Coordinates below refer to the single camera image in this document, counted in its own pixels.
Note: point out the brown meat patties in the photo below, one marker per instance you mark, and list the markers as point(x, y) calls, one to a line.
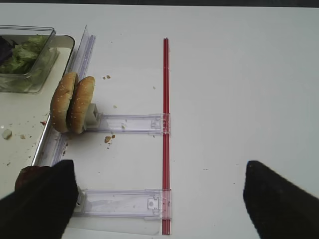
point(30, 174)

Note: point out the sesame bun top outer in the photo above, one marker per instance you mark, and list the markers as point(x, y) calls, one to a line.
point(61, 100)

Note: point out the clear plastic salad container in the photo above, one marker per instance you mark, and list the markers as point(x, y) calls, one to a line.
point(34, 79)

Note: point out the white pusher block patty lane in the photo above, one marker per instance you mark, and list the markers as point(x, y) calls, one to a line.
point(81, 197)

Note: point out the metal tray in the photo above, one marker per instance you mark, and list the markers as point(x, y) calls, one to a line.
point(26, 116)

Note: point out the clear track bun top lane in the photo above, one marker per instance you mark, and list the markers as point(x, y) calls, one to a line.
point(154, 124)

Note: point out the clear track patty lane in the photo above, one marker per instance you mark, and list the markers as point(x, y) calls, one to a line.
point(146, 204)

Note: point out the red rail right side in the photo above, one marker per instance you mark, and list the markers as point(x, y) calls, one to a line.
point(166, 223)

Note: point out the purple cabbage shreds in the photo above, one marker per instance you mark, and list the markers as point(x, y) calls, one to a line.
point(6, 49)

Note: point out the white crumb piece on tray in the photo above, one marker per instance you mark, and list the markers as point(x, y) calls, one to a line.
point(6, 134)

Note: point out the sesame bun top inner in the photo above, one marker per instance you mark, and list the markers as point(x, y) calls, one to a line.
point(79, 104)

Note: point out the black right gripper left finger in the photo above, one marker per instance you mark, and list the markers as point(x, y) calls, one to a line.
point(41, 214)

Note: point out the white pusher block bun lane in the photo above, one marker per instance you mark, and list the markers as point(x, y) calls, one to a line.
point(92, 117)

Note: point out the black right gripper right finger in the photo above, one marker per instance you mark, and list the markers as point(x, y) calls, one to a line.
point(278, 208)

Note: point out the sesame bun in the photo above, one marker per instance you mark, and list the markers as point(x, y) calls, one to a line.
point(79, 104)
point(61, 100)

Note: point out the green lettuce shreds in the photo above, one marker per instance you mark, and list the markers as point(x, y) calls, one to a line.
point(26, 54)

